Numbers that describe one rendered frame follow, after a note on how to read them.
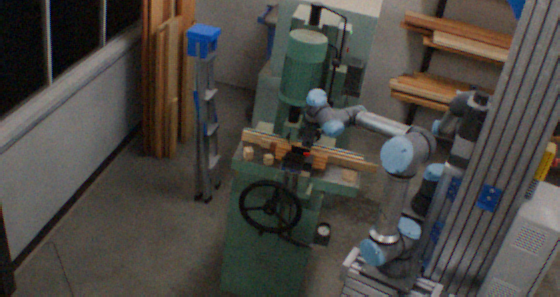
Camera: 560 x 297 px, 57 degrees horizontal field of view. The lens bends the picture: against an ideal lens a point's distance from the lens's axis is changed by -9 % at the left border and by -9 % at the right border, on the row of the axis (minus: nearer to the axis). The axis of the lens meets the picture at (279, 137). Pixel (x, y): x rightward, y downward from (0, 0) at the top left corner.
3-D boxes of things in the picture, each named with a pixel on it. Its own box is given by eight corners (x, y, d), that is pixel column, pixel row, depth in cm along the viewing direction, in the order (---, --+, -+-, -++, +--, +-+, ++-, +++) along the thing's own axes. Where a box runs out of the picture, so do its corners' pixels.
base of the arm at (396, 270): (414, 262, 229) (421, 245, 224) (403, 283, 217) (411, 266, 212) (382, 248, 234) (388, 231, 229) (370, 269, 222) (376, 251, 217)
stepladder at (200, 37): (188, 200, 374) (182, 32, 316) (202, 180, 395) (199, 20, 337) (210, 205, 370) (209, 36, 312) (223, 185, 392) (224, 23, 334)
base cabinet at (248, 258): (217, 290, 307) (229, 191, 270) (242, 228, 356) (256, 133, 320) (295, 309, 303) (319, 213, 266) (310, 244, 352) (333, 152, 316)
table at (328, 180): (224, 179, 256) (225, 169, 253) (241, 146, 282) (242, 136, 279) (354, 210, 251) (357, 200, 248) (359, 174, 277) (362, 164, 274)
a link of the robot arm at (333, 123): (355, 123, 218) (339, 102, 223) (334, 128, 212) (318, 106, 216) (346, 135, 224) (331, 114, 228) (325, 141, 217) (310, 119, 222)
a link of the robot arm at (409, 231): (419, 252, 220) (429, 227, 213) (397, 264, 212) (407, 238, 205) (399, 235, 228) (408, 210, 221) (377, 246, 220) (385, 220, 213)
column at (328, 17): (269, 145, 295) (290, 15, 258) (277, 125, 314) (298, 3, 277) (311, 155, 293) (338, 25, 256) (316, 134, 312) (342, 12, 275)
